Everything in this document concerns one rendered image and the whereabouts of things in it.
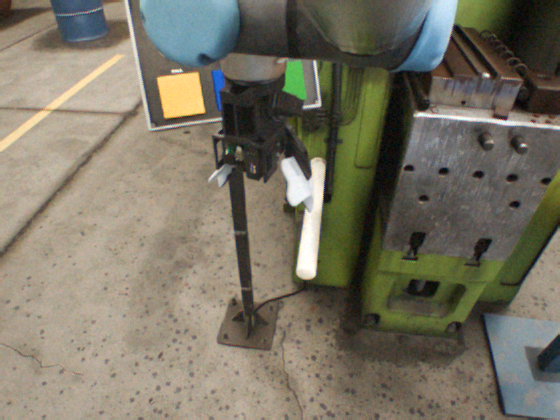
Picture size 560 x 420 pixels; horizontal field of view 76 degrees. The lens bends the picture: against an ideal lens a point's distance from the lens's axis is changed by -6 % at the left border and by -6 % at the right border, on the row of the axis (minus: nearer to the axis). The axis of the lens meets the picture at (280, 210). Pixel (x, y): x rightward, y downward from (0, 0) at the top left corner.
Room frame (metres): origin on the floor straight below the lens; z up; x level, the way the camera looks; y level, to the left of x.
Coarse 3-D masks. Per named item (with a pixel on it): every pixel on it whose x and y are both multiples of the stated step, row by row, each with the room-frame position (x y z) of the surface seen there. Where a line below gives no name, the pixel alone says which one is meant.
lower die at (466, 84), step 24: (456, 24) 1.20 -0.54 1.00; (456, 48) 1.00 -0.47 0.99; (480, 48) 1.00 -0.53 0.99; (432, 72) 0.85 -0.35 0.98; (456, 72) 0.83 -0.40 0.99; (480, 72) 0.81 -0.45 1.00; (504, 72) 0.83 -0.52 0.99; (432, 96) 0.82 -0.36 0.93; (456, 96) 0.81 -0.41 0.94; (480, 96) 0.80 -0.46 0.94; (504, 96) 0.80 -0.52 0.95
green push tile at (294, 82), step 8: (288, 64) 0.72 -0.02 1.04; (296, 64) 0.73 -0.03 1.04; (288, 72) 0.71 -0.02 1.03; (296, 72) 0.72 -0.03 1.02; (288, 80) 0.71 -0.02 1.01; (296, 80) 0.71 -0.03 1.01; (288, 88) 0.70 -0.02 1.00; (296, 88) 0.70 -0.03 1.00; (304, 88) 0.71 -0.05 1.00; (304, 96) 0.70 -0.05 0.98
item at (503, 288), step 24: (528, 0) 1.22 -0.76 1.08; (552, 0) 1.08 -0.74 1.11; (528, 24) 1.17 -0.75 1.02; (552, 24) 1.03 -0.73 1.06; (528, 48) 1.11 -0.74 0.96; (552, 48) 0.98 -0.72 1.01; (552, 72) 0.94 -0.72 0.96; (552, 192) 0.89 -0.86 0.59; (552, 216) 0.89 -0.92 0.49; (528, 240) 0.89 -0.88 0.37; (504, 264) 0.89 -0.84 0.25; (528, 264) 0.89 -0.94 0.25; (504, 288) 0.88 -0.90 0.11
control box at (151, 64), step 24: (144, 48) 0.68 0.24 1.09; (144, 72) 0.66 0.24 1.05; (168, 72) 0.67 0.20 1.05; (192, 72) 0.68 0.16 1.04; (312, 72) 0.73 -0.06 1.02; (144, 96) 0.64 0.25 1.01; (312, 96) 0.71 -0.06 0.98; (168, 120) 0.62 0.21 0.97; (192, 120) 0.63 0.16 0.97; (216, 120) 0.64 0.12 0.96
